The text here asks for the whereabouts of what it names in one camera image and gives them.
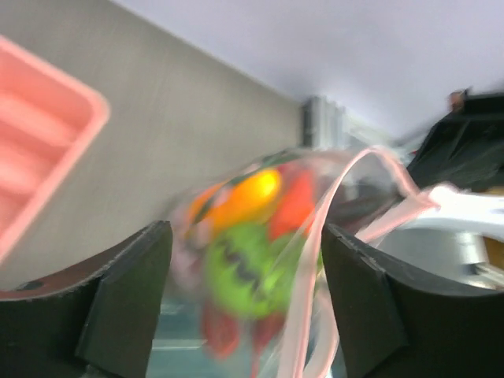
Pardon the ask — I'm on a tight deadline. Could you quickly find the green toy melon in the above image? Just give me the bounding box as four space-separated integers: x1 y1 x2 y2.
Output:
204 223 306 319

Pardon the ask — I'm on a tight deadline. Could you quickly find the clear zip top bag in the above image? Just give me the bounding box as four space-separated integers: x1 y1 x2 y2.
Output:
169 147 435 377

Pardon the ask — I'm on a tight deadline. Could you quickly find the pink divided organizer box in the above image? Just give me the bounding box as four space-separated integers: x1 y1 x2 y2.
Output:
1 37 109 259

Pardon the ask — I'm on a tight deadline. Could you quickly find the teal plastic basket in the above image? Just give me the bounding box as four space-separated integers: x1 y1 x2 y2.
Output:
146 291 250 378

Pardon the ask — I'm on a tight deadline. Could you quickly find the orange toy carrot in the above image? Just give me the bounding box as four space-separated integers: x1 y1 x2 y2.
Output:
269 169 315 240

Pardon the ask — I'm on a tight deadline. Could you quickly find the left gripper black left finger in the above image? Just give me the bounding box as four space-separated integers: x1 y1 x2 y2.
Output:
1 221 172 377

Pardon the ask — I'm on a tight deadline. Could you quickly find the yellow toy mango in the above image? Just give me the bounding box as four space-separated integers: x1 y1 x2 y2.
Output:
187 168 283 235

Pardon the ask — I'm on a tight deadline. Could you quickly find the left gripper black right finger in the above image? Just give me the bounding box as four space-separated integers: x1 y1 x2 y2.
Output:
321 224 503 378

